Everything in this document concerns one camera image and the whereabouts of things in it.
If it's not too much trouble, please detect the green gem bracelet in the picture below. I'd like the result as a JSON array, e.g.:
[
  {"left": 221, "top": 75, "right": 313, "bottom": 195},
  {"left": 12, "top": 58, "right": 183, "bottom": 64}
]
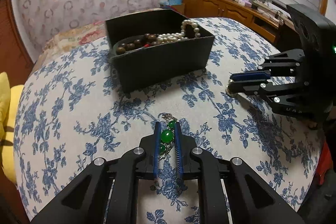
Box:
[{"left": 158, "top": 112, "right": 177, "bottom": 160}]

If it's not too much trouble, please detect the white pearl necklace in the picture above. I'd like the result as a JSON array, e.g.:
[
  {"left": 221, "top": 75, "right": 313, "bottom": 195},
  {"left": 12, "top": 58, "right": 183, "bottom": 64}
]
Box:
[{"left": 156, "top": 19, "right": 202, "bottom": 44}]

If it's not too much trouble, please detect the brown wooden bead bracelet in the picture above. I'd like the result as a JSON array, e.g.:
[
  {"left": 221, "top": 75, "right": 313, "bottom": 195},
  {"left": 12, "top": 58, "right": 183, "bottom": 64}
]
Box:
[{"left": 115, "top": 33, "right": 158, "bottom": 55}]

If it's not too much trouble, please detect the black jewelry box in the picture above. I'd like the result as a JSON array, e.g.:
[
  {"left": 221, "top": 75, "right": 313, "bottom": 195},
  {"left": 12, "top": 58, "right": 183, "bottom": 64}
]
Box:
[{"left": 105, "top": 9, "right": 215, "bottom": 92}]

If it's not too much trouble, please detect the wooden cabinet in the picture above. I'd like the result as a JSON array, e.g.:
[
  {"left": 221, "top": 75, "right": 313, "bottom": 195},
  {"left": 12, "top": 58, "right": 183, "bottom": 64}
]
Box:
[{"left": 183, "top": 0, "right": 296, "bottom": 44}]

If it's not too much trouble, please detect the blue plastic bag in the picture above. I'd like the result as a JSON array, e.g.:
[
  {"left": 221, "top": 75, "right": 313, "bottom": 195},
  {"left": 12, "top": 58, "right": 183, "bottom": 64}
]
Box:
[{"left": 163, "top": 0, "right": 183, "bottom": 6}]

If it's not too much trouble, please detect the yellow Pikachu plush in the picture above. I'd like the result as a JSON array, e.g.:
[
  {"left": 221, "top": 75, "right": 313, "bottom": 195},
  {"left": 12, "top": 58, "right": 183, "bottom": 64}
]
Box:
[{"left": 1, "top": 72, "right": 23, "bottom": 185}]

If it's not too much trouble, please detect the floral bed blanket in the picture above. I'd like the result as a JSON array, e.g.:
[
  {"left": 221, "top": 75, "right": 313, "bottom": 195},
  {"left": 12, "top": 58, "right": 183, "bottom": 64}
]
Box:
[{"left": 31, "top": 21, "right": 106, "bottom": 74}]

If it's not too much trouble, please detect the wooden louvered door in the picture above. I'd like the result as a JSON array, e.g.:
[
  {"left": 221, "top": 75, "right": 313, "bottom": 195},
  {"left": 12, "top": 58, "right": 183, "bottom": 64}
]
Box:
[{"left": 0, "top": 0, "right": 34, "bottom": 86}]

